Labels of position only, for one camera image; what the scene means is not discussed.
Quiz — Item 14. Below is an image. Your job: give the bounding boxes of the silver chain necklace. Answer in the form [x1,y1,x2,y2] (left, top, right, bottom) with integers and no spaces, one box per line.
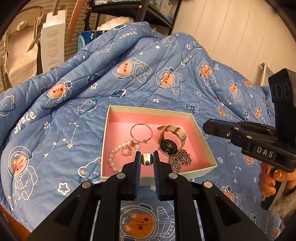
[167,149,193,174]

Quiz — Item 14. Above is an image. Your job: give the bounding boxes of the watch with beige strap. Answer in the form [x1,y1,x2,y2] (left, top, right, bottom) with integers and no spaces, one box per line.
[157,125,187,156]

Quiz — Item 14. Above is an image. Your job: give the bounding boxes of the white pearl bracelet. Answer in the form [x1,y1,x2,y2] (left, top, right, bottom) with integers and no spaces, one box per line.
[106,141,141,173]

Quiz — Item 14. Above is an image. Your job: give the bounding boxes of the silver bangle bracelet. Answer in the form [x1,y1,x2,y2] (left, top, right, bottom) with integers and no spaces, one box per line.
[129,122,154,144]

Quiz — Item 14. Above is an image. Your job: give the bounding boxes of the pink lined jewelry box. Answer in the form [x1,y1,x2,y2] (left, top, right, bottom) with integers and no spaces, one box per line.
[101,105,218,181]

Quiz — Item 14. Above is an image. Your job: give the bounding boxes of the person's right hand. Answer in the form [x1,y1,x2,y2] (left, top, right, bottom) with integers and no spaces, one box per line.
[258,162,295,197]

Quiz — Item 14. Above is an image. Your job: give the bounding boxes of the blue space bear quilt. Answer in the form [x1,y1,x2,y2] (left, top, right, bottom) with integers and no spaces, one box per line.
[1,23,275,232]

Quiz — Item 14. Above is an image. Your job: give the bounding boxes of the white storage basket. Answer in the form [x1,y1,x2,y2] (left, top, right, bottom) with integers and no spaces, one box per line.
[156,0,173,15]

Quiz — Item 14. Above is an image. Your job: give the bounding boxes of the black metal shelf rack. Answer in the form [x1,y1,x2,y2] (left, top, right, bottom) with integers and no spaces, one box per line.
[84,1,181,35]

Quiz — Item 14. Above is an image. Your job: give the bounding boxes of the blue tissue box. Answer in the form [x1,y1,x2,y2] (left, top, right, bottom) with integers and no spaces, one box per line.
[77,30,105,52]

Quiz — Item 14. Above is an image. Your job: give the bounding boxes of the beige baby high chair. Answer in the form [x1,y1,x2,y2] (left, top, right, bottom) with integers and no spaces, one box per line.
[3,6,44,86]

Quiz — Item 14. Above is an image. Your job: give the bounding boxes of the tall white carton box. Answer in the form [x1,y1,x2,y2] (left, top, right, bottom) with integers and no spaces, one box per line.
[40,10,66,73]

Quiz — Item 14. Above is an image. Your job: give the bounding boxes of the louvered wardrobe doors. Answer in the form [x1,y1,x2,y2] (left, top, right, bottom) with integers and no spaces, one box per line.
[1,1,97,92]

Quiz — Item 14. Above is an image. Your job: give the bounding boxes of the white bed headboard rail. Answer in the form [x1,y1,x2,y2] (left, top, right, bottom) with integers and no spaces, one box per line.
[259,62,274,86]

